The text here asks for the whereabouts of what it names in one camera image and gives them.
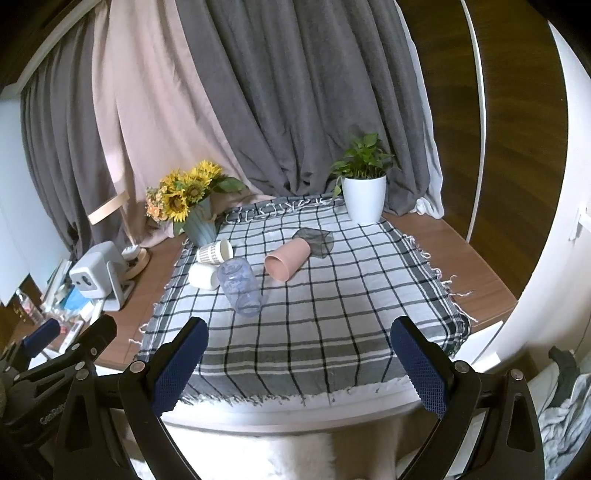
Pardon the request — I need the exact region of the round wooden stand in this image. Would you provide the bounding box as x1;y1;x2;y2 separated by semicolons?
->
121;246;151;280

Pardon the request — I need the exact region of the small white desktop device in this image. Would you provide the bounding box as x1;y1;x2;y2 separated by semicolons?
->
69;241;136;312

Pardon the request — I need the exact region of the blue-green ribbed vase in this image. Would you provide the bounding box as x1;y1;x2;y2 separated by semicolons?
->
182;194;219;247

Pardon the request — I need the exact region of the grey curtain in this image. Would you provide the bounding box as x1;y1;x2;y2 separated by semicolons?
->
18;23;130;259
178;0;445;219

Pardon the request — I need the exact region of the pink cup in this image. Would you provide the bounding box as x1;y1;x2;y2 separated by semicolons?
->
264;239;312;282

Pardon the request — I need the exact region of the white dotted cup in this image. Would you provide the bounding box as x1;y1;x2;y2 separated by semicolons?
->
196;240;235;265

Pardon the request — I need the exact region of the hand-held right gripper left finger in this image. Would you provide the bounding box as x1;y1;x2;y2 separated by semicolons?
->
53;316;211;480

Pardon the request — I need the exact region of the pile of small boxes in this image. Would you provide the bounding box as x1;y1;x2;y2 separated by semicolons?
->
16;258;100;354

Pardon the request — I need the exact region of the clear bluish plastic cup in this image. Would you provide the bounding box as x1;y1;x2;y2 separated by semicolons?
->
217;258;269;318

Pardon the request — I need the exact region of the sunflower bouquet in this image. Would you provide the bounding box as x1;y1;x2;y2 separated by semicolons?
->
145;159;247;236

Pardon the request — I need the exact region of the dark transparent cup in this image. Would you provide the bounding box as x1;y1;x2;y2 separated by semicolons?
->
292;227;334;259

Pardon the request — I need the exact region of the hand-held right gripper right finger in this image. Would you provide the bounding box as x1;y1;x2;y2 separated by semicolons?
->
390;316;546;480

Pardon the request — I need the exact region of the grey crumpled cloth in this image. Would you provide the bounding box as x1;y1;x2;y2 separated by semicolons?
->
538;369;591;472

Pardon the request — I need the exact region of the plain white cup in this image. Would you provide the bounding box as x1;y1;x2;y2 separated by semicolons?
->
188;263;221;290

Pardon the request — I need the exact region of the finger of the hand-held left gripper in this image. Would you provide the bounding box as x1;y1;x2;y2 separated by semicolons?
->
56;315;118;371
0;319;63;371

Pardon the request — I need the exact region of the white plant pot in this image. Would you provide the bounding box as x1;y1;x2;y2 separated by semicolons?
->
342;173;387;225

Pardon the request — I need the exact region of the white wall bracket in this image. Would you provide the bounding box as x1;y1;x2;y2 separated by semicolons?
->
569;208;590;241

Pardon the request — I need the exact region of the white board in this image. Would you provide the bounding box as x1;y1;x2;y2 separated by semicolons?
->
0;99;71;306

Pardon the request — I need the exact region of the pink curtain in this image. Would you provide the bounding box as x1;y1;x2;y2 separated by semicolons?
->
92;0;259;250

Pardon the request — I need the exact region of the green leafy plant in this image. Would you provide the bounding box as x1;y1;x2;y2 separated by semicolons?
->
329;133;402;199

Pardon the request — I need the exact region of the dark cloth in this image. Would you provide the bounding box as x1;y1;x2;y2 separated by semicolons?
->
549;345;585;408

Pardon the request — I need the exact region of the checked black white tablecloth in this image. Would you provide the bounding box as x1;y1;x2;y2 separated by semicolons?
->
131;196;476;408

